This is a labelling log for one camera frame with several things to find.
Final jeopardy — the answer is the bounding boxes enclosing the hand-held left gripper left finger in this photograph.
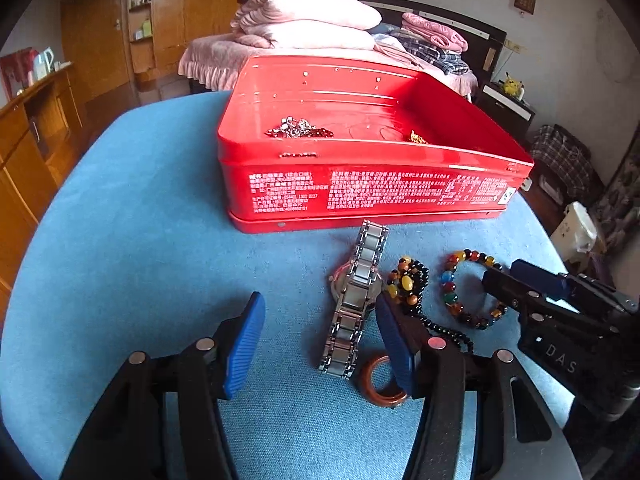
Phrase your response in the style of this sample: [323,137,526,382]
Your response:
[59,291,267,480]

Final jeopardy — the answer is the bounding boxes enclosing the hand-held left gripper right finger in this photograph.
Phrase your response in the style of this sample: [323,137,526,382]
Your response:
[374,291,584,480]

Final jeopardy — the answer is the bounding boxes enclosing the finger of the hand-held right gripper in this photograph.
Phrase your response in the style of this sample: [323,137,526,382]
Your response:
[510,259,640,314]
[481,266,577,322]

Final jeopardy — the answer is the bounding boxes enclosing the reddish brown ring bangle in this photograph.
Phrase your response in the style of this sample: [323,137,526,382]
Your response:
[359,354,411,407]

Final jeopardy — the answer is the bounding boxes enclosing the multicoloured bead bracelet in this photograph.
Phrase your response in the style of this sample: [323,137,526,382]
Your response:
[440,248,508,331]

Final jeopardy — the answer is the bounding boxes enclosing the silver metal wristwatch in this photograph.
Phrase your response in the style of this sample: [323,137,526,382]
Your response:
[318,220,390,378]

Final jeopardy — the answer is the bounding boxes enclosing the black and amber bead necklace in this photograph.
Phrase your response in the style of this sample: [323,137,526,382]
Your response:
[385,256,475,356]

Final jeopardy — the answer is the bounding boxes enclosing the red tin box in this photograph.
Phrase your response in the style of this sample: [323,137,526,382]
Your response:
[216,54,535,234]

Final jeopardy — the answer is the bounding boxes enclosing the dark bead necklace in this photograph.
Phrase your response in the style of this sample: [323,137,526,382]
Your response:
[264,127,335,139]

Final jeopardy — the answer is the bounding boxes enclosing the white bin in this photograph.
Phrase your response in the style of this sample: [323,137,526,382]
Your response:
[550,201,598,266]

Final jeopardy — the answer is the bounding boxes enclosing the patterned curtain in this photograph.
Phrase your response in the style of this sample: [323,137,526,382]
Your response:
[590,125,640,261]

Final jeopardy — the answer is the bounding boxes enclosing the plaid bag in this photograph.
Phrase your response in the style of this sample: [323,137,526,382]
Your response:
[530,124,601,196]

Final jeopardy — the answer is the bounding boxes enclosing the blue table cloth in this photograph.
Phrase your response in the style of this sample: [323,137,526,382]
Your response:
[0,91,571,480]

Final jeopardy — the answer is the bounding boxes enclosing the dark nightstand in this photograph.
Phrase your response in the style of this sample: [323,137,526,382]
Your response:
[475,81,536,143]

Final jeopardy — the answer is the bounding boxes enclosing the yellow plush toy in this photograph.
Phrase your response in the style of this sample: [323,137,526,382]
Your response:
[501,72,526,99]

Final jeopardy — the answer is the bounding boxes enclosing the plaid folded clothes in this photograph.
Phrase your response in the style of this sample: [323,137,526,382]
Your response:
[390,30,471,76]

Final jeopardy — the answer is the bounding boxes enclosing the pink folded blanket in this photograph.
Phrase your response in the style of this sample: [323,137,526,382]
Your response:
[401,12,468,52]

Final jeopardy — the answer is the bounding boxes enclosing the bed with pink bedspread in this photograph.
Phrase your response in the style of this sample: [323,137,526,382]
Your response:
[178,0,507,101]

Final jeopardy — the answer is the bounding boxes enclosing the wooden dresser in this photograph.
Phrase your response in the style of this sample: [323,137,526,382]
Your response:
[0,62,87,311]

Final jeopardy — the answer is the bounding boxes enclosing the pink folded quilt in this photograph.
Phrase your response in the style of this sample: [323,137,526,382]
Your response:
[235,20,376,52]
[231,0,382,32]

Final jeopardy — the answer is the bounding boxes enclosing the wooden door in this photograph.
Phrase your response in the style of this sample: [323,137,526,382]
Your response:
[60,0,133,111]

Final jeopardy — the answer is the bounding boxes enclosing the wooden wardrobe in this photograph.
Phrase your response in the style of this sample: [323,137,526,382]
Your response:
[55,0,361,107]

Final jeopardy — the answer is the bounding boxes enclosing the white electric kettle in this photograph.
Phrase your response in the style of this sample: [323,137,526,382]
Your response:
[32,47,56,81]

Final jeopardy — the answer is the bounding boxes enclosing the red picture frame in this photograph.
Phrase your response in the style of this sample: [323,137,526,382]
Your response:
[0,49,36,104]

